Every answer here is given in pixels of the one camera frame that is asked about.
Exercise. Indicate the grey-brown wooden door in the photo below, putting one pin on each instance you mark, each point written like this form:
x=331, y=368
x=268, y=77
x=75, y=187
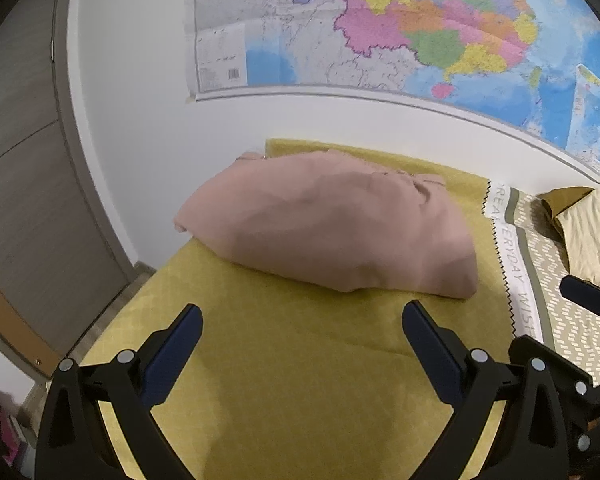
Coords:
x=30, y=185

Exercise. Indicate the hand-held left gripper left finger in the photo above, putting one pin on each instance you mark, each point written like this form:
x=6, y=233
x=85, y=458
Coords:
x=177, y=345

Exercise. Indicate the cream garment with mustard lining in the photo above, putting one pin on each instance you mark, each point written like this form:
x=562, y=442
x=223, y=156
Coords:
x=595, y=240

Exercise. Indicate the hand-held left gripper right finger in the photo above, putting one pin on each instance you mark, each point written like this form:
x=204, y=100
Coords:
x=430, y=350

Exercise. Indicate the yellow blanket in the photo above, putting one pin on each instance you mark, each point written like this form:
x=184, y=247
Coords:
x=290, y=360

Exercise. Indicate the beige patterned cloth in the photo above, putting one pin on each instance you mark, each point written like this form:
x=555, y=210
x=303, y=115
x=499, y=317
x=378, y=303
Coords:
x=545, y=260

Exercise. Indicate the colourful wall map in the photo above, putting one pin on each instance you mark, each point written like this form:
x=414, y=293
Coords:
x=380, y=20

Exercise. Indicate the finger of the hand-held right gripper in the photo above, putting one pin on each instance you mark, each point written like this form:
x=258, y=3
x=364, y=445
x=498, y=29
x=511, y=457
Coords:
x=577, y=287
x=562, y=367

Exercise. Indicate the dark bag with pink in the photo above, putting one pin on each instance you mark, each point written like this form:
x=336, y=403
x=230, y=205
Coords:
x=7, y=440

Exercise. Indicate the pink jacket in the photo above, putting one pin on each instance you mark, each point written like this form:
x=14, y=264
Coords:
x=330, y=225

